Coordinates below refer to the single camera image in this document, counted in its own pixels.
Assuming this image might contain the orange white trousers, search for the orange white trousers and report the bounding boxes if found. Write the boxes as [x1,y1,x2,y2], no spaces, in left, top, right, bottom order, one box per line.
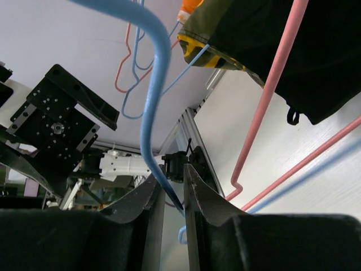
[177,0,203,24]

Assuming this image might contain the blue hanger with black trousers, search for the blue hanger with black trousers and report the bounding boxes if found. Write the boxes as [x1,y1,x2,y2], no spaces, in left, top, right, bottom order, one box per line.
[121,0,211,120]

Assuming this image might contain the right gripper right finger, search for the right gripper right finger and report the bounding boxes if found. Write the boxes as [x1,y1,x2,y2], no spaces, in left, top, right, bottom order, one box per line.
[184,164,360,270]

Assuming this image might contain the aluminium frame left post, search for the aluminium frame left post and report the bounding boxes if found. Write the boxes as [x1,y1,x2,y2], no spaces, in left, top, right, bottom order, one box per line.
[59,67,226,209]

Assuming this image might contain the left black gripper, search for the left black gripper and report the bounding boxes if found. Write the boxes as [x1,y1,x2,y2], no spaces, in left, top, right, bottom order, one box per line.
[1,64,120,197]

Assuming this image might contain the pink wire hanger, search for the pink wire hanger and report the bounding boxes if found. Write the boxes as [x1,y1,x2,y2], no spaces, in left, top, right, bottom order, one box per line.
[226,1,360,211]
[114,22,181,94]

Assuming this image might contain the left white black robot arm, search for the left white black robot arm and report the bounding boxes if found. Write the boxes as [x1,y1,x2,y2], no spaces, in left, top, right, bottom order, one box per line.
[1,64,151,197]

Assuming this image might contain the black trousers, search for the black trousers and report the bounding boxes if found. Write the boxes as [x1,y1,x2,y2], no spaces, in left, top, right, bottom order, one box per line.
[209,1,360,124]

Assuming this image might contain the blue hanger with camouflage trousers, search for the blue hanger with camouflage trousers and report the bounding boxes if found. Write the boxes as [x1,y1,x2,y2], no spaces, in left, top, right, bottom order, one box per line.
[67,0,361,246]

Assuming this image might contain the green yellow camouflage trousers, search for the green yellow camouflage trousers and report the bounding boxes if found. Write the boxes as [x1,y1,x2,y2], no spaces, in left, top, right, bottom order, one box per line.
[177,1,265,88]

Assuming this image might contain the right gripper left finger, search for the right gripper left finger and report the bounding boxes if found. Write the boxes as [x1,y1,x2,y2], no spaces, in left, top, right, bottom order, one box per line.
[1,176,165,270]

